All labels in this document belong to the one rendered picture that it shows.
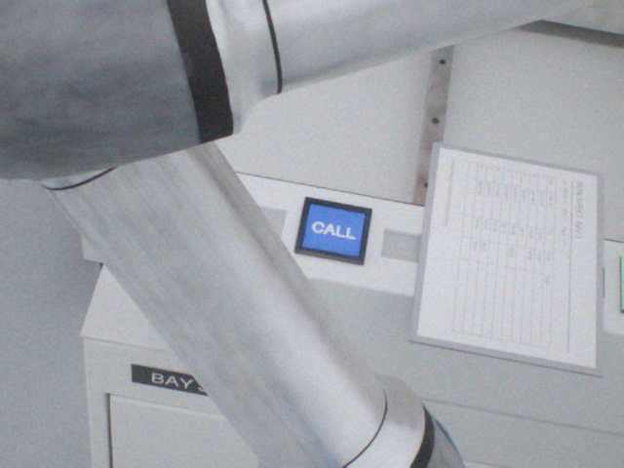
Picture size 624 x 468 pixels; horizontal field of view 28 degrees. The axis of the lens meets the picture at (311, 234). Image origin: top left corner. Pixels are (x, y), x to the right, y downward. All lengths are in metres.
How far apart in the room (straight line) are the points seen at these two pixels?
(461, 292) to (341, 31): 0.53
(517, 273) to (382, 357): 0.14
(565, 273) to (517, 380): 0.10
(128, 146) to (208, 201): 0.17
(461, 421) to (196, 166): 0.54
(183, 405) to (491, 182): 0.35
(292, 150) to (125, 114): 0.79
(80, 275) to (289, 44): 1.72
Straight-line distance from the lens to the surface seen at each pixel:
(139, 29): 0.44
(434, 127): 1.25
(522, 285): 0.99
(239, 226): 0.64
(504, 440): 1.13
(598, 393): 1.06
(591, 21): 1.40
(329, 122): 1.27
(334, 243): 0.98
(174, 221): 0.62
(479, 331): 0.95
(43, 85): 0.45
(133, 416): 1.19
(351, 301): 0.98
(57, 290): 2.15
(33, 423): 2.01
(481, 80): 1.35
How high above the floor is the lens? 1.72
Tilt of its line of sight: 50 degrees down
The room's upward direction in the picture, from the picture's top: 9 degrees clockwise
